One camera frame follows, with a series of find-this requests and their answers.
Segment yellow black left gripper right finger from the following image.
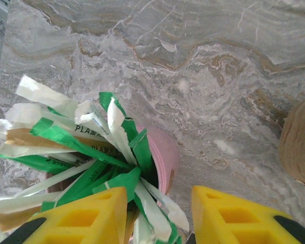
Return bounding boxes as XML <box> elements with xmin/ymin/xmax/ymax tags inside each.
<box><xmin>191</xmin><ymin>185</ymin><xmax>305</xmax><ymax>244</ymax></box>

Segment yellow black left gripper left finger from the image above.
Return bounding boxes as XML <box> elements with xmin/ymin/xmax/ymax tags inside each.
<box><xmin>0</xmin><ymin>187</ymin><xmax>129</xmax><ymax>244</ymax></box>

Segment green wrapped straw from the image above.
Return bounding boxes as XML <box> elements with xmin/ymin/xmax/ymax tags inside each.
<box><xmin>29</xmin><ymin>117</ymin><xmax>133</xmax><ymax>170</ymax></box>
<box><xmin>98</xmin><ymin>91</ymin><xmax>140</xmax><ymax>143</ymax></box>
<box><xmin>0</xmin><ymin>146</ymin><xmax>78</xmax><ymax>173</ymax></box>
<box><xmin>128</xmin><ymin>128</ymin><xmax>157</xmax><ymax>180</ymax></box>

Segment pink straw holder cup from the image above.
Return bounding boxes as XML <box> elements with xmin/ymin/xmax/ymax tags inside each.
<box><xmin>46</xmin><ymin>124</ymin><xmax>180</xmax><ymax>244</ymax></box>

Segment tan wrapped straw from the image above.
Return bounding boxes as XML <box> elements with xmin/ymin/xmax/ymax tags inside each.
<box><xmin>4</xmin><ymin>128</ymin><xmax>77</xmax><ymax>151</ymax></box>

